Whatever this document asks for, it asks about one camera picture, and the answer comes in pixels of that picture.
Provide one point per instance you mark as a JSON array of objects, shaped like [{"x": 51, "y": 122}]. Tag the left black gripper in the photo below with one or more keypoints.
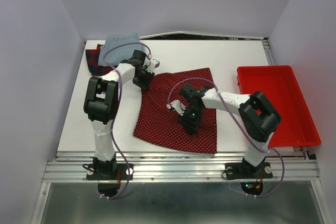
[{"x": 146, "y": 84}]

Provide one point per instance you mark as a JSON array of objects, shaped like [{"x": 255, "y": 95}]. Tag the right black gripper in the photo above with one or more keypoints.
[{"x": 191, "y": 125}]

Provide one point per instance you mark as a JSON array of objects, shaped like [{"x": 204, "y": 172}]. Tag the red polka dot skirt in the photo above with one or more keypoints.
[{"x": 159, "y": 126}]

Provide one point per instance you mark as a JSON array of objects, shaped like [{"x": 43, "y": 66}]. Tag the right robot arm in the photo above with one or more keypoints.
[{"x": 259, "y": 121}]

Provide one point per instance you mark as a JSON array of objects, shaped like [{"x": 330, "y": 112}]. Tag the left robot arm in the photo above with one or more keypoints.
[{"x": 102, "y": 102}]

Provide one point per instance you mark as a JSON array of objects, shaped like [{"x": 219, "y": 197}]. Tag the light blue folded skirt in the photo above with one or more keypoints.
[{"x": 118, "y": 48}]

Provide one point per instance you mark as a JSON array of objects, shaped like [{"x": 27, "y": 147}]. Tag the red plaid folded skirt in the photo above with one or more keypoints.
[{"x": 92, "y": 57}]

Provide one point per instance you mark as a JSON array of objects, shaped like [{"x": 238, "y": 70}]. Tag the controller board with leds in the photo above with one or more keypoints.
[{"x": 252, "y": 188}]

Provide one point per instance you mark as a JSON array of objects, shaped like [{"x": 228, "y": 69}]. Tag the red plastic tray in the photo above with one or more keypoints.
[{"x": 280, "y": 86}]

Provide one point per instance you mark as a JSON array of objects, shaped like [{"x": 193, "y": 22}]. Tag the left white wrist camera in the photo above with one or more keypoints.
[{"x": 150, "y": 64}]

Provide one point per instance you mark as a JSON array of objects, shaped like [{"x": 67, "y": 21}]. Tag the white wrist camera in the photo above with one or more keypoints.
[
  {"x": 150, "y": 64},
  {"x": 176, "y": 106}
]

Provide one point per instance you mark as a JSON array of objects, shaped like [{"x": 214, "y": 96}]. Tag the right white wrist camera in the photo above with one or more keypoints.
[{"x": 176, "y": 106}]

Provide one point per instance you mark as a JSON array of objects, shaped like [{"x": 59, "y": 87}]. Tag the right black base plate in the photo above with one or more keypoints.
[{"x": 240, "y": 170}]

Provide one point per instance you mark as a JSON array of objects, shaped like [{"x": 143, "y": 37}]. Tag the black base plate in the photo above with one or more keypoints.
[
  {"x": 120, "y": 173},
  {"x": 240, "y": 170}
]

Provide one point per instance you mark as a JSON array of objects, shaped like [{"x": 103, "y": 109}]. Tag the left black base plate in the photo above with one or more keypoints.
[{"x": 120, "y": 173}]

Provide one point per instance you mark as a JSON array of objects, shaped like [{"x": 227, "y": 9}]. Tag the aluminium frame rail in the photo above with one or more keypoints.
[{"x": 164, "y": 167}]

